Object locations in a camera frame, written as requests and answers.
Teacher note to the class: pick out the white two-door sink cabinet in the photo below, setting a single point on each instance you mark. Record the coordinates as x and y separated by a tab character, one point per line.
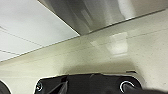
26	23

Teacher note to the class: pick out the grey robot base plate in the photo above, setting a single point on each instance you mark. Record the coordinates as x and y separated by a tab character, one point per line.
90	85

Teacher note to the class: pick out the stainless steel dishwasher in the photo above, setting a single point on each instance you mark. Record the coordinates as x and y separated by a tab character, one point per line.
110	13

